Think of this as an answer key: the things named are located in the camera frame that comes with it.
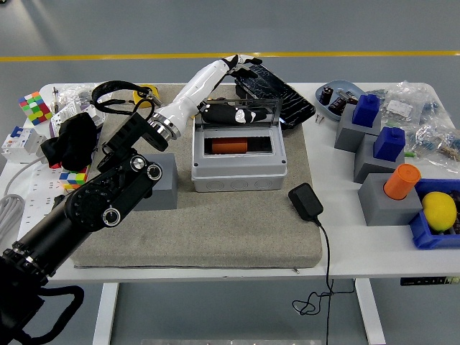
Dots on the blue-grey dish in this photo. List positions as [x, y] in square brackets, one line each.
[345, 86]

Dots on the black cloth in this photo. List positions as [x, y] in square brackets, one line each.
[72, 140]

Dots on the blue block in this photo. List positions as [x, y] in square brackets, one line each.
[389, 145]
[366, 113]

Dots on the grey table base bar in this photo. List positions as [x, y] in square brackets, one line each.
[230, 342]

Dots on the grey block with round hole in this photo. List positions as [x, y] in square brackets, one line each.
[167, 190]

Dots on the clear plastic bag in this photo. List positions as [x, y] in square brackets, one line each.
[77, 91]

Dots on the grey enclosure box with lid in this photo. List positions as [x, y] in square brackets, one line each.
[237, 169]

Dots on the orange cylinder battery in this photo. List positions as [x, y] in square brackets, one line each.
[400, 183]
[230, 145]

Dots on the blue plastic bin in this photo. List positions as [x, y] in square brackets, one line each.
[427, 237]

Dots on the grey-brown mat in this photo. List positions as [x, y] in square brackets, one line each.
[215, 230]

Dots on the black capacitor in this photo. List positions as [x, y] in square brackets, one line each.
[338, 104]
[326, 95]

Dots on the yellow lemon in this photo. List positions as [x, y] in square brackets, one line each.
[439, 211]

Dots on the clear bag of components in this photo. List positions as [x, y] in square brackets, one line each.
[436, 143]
[402, 104]

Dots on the white table leg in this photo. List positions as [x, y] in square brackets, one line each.
[106, 312]
[372, 312]

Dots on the dark parts in bin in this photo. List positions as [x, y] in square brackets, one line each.
[455, 197]

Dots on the white circuit breaker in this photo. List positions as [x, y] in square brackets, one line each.
[19, 143]

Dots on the cracked black phone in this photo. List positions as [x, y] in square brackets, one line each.
[284, 97]

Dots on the black power adapter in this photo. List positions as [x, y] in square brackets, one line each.
[305, 201]

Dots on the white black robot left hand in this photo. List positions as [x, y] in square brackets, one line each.
[194, 90]

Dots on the white purple component pack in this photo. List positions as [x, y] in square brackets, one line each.
[68, 111]

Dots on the white power strip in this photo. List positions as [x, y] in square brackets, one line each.
[39, 190]

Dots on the large colourful puzzle cube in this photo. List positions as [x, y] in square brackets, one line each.
[34, 107]

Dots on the black table control panel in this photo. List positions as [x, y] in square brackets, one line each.
[427, 281]

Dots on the small metal clip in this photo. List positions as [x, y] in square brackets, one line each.
[343, 94]

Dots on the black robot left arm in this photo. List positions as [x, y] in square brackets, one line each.
[90, 205]

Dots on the small colourful puzzle cube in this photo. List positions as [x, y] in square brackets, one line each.
[73, 178]

